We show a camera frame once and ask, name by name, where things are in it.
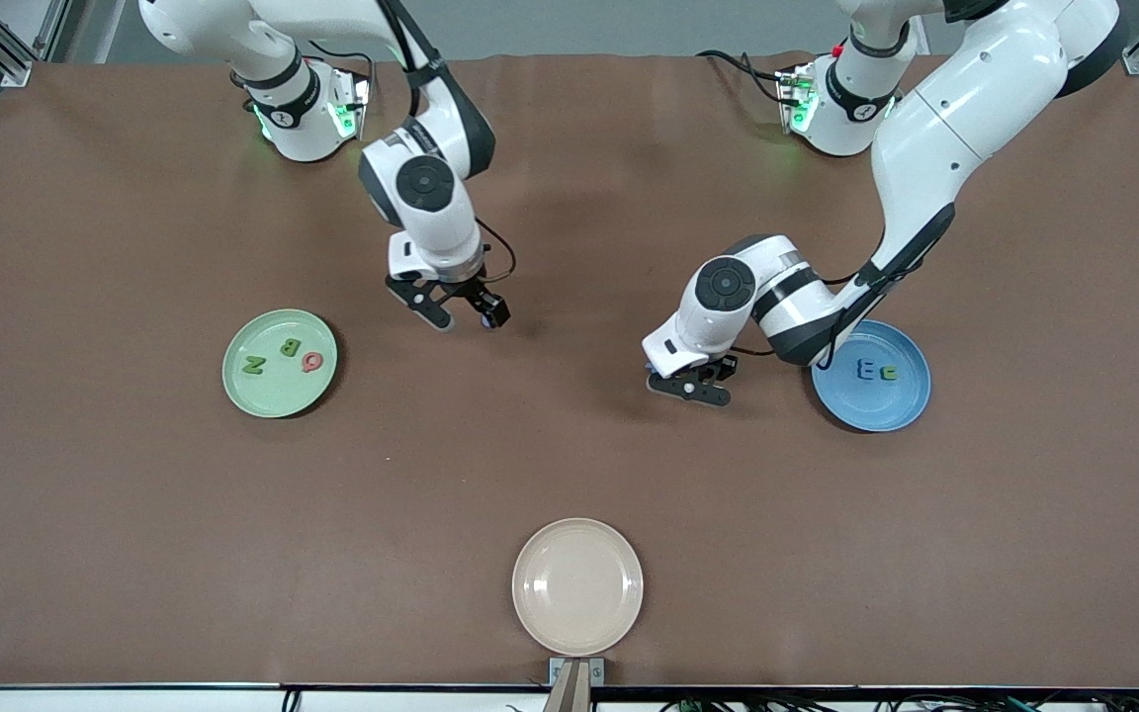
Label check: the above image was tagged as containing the brown table cover mat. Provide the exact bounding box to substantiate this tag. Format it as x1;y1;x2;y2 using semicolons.
0;51;1139;689

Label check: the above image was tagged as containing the silver base connector plate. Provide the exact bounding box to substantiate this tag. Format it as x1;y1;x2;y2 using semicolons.
775;61;820;134
330;67;373;141

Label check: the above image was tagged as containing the blue plate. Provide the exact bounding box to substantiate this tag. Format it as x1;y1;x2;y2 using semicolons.
811;318;932;434

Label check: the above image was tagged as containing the light green plate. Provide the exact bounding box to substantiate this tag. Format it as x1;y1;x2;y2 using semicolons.
221;309;339;419

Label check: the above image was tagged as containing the beige plate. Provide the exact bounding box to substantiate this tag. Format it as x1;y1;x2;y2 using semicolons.
511;517;646;658

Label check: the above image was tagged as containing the black base cable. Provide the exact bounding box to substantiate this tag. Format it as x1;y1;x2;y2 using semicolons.
696;47;790;105
307;30;378;100

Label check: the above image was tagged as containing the black table edge rail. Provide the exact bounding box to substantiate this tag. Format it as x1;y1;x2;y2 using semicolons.
0;680;1139;695

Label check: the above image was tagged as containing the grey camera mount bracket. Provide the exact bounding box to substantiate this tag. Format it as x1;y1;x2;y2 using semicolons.
548;657;606;712

